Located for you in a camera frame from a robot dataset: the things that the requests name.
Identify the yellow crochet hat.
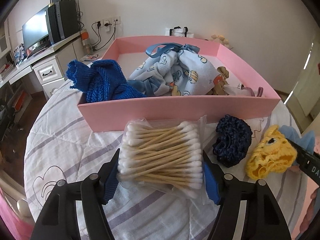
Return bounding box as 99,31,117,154
245,125,297,180

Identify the cotton swabs plastic pack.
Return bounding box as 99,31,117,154
117,116,206,199

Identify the dark navy crochet scrunchie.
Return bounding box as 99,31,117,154
213,115,253,168

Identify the clear bag with mauve strap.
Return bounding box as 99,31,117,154
223,84,264,97

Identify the royal blue knit cloth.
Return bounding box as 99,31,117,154
66,60,145,103

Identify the tan stocking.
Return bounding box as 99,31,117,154
206,66,229,95

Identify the blue patterned drawstring pouch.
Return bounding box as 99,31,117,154
127,43,219,96

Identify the white striped quilted tablecloth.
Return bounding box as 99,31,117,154
24,80,307,239

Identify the white desk with drawers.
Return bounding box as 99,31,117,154
0,31,92,100

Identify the small patterned pouch on shelf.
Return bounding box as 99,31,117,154
80,54,99,62

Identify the pink shallow cardboard box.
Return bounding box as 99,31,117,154
78,36,280,132

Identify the cream plush sheep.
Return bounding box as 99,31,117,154
210,35,229,48

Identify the white glass door cabinet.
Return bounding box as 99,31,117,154
0,20,11,58

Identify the black computer monitor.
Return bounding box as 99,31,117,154
22,6,50,56

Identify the white tote bag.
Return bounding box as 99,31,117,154
165,26,194,38

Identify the black computer tower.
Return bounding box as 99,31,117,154
46,0,79,44

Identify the wall power outlet strip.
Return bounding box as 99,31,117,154
97,16,121,28

